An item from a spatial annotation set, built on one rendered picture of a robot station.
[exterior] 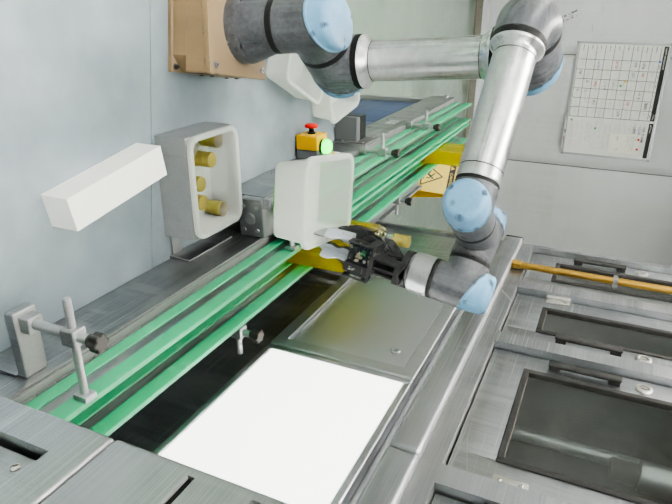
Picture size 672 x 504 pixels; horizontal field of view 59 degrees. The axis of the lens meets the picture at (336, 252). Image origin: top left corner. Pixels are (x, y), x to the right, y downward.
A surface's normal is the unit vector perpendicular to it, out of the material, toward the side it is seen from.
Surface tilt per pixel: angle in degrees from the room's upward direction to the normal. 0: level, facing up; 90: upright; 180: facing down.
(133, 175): 0
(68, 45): 0
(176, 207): 90
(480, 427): 90
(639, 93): 90
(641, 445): 90
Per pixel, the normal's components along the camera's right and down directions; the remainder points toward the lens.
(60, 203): -0.42, 0.50
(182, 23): -0.42, 0.20
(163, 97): 0.91, 0.17
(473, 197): -0.34, -0.31
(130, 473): 0.00, -0.92
